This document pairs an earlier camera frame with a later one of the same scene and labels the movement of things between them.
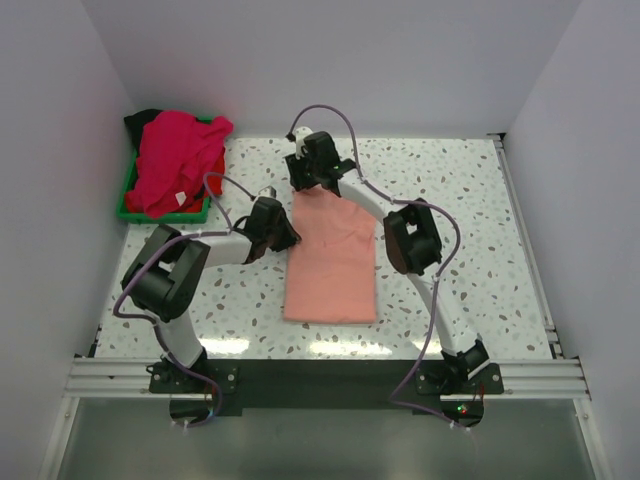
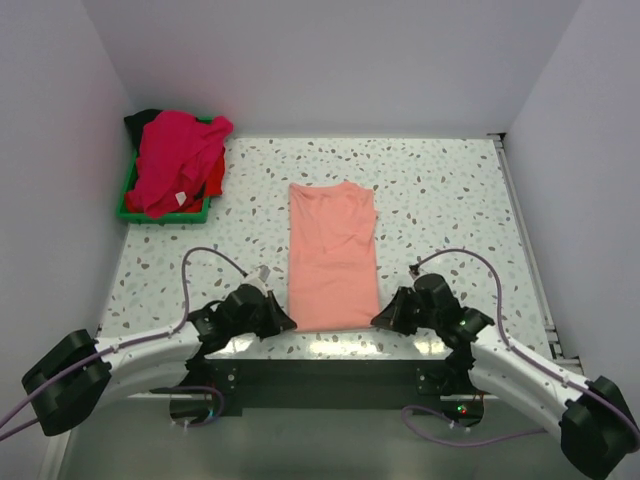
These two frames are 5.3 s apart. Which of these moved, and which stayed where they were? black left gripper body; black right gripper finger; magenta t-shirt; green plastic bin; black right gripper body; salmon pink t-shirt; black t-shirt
Moved: black right gripper body; black right gripper finger; black left gripper body
Stayed: magenta t-shirt; black t-shirt; green plastic bin; salmon pink t-shirt
